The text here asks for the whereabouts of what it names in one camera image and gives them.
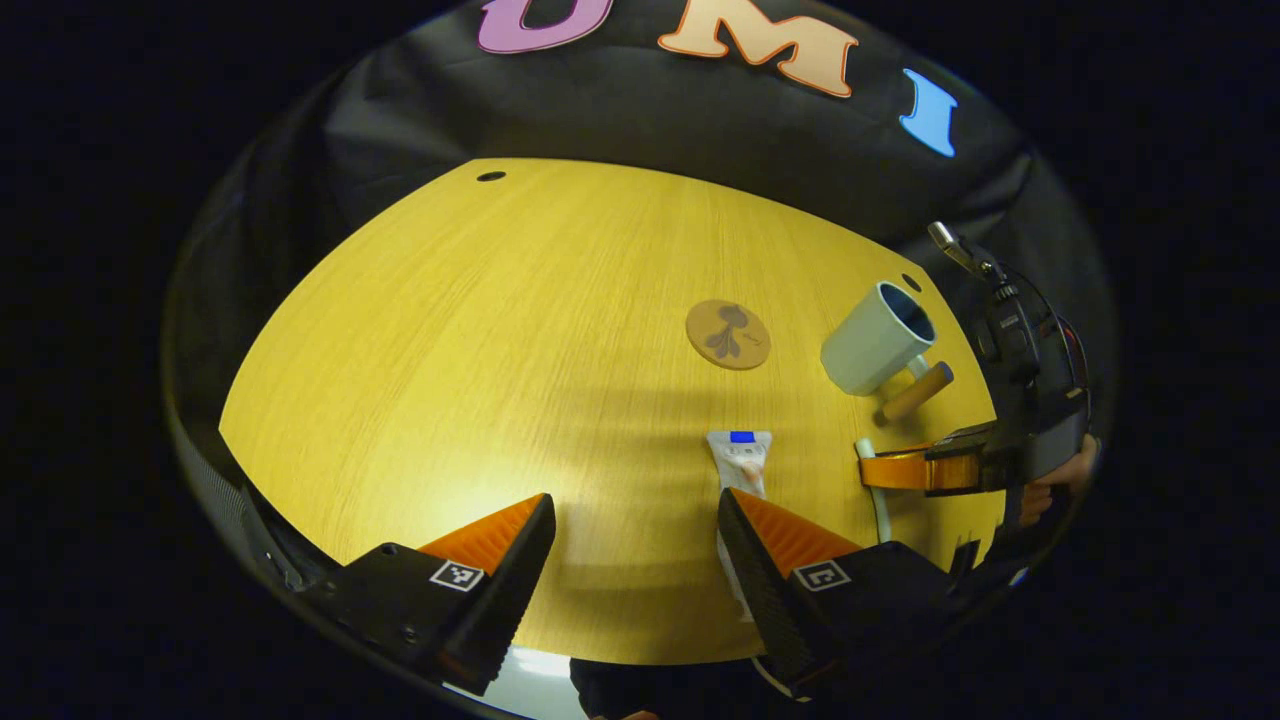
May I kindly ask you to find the round brown coaster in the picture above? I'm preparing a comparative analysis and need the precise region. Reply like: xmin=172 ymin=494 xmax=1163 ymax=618
xmin=685 ymin=299 xmax=772 ymax=372

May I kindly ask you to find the wooden desktop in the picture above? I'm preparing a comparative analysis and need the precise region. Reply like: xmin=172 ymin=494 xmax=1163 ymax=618
xmin=218 ymin=158 xmax=1006 ymax=666

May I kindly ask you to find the pale green toothbrush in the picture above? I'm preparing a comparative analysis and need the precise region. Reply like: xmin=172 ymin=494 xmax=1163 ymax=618
xmin=855 ymin=437 xmax=894 ymax=546

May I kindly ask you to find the pale green cup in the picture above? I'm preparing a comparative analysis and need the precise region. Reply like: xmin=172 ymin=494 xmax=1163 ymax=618
xmin=820 ymin=281 xmax=955 ymax=423

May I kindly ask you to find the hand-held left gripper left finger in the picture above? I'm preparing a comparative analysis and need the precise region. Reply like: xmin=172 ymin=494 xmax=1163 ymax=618
xmin=300 ymin=493 xmax=558 ymax=698

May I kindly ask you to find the black backdrop cloth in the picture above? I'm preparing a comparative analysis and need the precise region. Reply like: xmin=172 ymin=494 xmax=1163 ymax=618
xmin=165 ymin=0 xmax=1116 ymax=601

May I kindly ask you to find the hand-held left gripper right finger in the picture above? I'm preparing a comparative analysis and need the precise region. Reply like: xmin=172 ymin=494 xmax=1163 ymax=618
xmin=718 ymin=488 xmax=976 ymax=698

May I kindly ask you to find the white toothpaste tube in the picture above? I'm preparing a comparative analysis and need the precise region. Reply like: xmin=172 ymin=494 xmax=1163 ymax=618
xmin=706 ymin=430 xmax=773 ymax=623

